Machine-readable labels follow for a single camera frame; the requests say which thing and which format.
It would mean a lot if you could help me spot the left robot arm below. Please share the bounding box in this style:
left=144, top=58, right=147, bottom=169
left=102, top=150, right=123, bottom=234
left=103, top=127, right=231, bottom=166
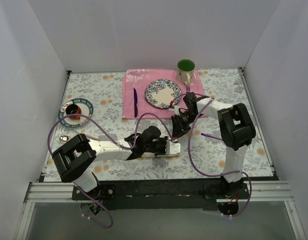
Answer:
left=52, top=126, right=172, bottom=200

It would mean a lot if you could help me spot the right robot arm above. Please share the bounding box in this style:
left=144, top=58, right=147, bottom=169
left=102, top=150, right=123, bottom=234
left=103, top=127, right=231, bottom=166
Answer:
left=169, top=92, right=256, bottom=199

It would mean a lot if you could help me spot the cream mug green inside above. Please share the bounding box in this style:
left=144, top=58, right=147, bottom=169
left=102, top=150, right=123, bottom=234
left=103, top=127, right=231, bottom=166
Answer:
left=176, top=59, right=196, bottom=86

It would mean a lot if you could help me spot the purple spoon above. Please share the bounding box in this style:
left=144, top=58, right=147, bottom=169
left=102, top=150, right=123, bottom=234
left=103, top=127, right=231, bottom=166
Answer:
left=200, top=133, right=222, bottom=141

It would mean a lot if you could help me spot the blue floral plate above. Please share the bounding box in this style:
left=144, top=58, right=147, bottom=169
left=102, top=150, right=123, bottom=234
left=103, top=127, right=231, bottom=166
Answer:
left=144, top=79, right=182, bottom=109

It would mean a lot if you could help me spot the pink satin placemat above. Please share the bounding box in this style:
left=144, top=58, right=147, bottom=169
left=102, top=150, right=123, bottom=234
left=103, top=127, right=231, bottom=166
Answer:
left=121, top=68, right=209, bottom=120

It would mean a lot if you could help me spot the purple knife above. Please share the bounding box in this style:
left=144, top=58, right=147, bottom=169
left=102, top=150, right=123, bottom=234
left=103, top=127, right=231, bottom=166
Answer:
left=133, top=88, right=138, bottom=119

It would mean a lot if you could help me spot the floral patterned tablecloth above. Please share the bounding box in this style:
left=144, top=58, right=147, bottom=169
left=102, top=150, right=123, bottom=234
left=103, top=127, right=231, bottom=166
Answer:
left=44, top=69, right=274, bottom=185

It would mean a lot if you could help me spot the teal rimmed saucer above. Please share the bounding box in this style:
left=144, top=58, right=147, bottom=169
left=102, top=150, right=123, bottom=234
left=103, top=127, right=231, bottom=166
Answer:
left=58, top=98, right=94, bottom=128

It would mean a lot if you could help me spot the orange brown small cup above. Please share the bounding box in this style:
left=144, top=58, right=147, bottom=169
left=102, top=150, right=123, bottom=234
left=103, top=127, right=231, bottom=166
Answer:
left=65, top=104, right=82, bottom=120

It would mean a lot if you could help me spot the rose gold spoon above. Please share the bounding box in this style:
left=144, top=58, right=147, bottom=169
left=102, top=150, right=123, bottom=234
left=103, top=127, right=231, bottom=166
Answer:
left=59, top=135, right=71, bottom=143

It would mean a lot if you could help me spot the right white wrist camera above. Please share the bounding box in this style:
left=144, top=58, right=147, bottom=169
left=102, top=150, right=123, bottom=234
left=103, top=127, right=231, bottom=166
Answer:
left=168, top=100, right=187, bottom=116

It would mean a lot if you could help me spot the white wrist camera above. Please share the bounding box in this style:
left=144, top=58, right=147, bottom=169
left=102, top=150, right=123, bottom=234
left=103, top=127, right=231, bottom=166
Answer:
left=165, top=140, right=181, bottom=155
left=168, top=100, right=187, bottom=116

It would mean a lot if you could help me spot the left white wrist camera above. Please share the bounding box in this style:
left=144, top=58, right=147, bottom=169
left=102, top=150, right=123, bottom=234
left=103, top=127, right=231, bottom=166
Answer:
left=165, top=140, right=181, bottom=155

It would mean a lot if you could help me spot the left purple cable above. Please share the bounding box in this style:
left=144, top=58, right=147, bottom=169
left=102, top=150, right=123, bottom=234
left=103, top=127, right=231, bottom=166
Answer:
left=48, top=112, right=180, bottom=229

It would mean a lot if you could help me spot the purple cable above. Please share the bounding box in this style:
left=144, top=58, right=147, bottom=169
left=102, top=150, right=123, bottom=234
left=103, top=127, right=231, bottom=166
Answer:
left=48, top=112, right=180, bottom=229
left=170, top=92, right=252, bottom=218

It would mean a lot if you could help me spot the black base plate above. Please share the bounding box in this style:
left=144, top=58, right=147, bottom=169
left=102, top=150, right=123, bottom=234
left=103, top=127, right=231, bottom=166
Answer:
left=71, top=178, right=254, bottom=212

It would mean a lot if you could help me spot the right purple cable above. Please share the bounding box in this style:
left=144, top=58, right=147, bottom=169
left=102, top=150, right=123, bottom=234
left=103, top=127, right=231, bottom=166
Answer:
left=170, top=92, right=252, bottom=218

